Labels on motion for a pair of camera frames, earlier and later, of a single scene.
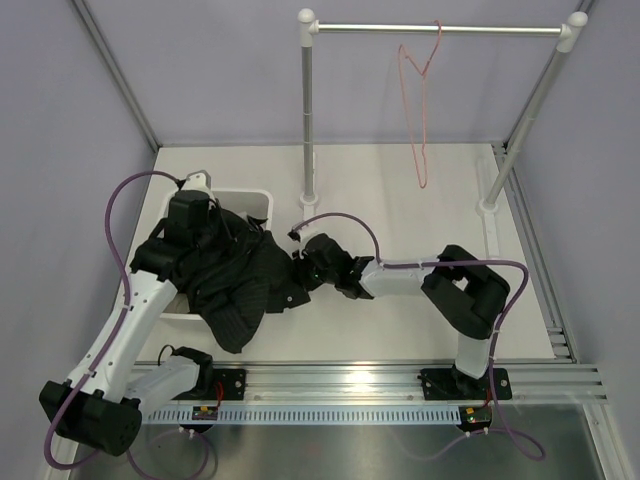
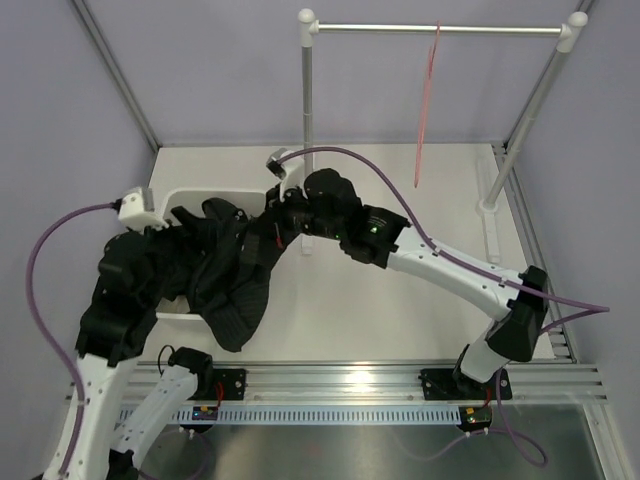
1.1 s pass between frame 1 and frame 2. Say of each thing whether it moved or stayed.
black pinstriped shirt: moved
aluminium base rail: stayed
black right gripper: moved
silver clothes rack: stayed
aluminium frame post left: stayed
